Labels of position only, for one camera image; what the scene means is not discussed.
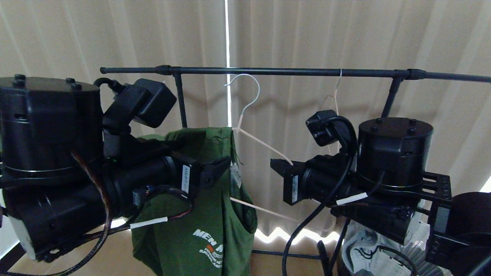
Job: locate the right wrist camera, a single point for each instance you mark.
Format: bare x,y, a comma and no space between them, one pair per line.
324,128

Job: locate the green long-sleeved shirt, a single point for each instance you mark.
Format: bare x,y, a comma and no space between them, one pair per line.
215,214

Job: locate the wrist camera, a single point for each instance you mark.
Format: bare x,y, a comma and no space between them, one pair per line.
149,101
324,128

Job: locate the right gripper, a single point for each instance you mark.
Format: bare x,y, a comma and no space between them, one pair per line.
318,180

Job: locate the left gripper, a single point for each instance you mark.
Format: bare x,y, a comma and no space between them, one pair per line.
153,180

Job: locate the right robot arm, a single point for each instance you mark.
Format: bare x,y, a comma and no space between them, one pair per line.
395,153

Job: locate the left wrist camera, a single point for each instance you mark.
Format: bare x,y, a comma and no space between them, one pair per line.
149,101

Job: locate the pink clothes hanger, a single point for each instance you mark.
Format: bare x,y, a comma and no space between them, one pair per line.
264,144
336,101

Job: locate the black clothes rack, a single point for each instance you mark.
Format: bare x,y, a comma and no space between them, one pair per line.
268,71

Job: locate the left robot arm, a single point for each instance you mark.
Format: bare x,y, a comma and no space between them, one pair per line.
46,126

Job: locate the beige curtain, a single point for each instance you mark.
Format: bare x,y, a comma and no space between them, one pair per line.
307,38

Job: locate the white laundry basket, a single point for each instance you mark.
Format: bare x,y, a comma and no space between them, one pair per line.
420,235

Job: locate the pale grey shorts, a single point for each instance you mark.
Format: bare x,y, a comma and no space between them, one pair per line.
356,245

